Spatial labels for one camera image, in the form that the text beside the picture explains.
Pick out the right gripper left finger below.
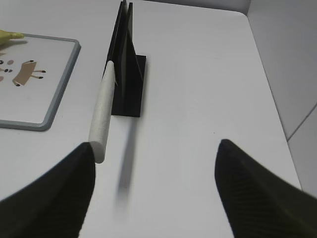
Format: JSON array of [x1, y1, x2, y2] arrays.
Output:
[[0, 142, 96, 238]]

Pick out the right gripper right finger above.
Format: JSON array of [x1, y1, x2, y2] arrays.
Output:
[[214, 139, 317, 238]]

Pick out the white-handled kitchen knife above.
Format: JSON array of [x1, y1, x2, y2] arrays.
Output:
[[88, 0, 128, 165]]

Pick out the yellow plastic banana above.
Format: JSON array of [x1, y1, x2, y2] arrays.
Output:
[[0, 30, 26, 49]]

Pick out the grey-rimmed deer cutting board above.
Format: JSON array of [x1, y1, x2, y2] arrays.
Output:
[[0, 34, 81, 131]]

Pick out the black knife stand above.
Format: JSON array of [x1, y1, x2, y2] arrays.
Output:
[[106, 0, 146, 118]]

